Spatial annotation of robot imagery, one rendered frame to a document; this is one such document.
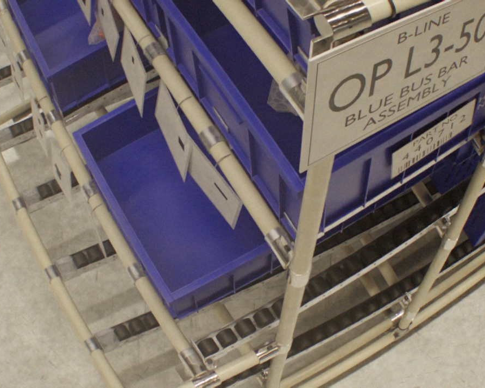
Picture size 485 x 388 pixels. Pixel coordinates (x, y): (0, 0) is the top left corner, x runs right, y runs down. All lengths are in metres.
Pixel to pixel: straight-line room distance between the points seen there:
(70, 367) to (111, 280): 0.29
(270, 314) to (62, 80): 0.59
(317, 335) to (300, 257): 0.75
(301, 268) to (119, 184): 0.55
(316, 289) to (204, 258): 0.21
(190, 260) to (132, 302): 0.78
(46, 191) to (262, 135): 0.97
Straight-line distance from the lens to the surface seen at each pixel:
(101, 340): 1.99
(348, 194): 1.33
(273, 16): 1.05
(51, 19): 2.04
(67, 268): 2.06
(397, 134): 1.23
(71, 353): 2.44
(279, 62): 1.05
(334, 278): 1.70
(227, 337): 1.66
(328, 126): 0.97
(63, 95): 1.84
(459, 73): 1.09
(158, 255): 1.72
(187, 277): 1.70
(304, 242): 1.25
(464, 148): 1.79
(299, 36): 1.00
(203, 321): 2.45
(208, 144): 1.45
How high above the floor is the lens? 2.31
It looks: 63 degrees down
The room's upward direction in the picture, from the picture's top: 1 degrees clockwise
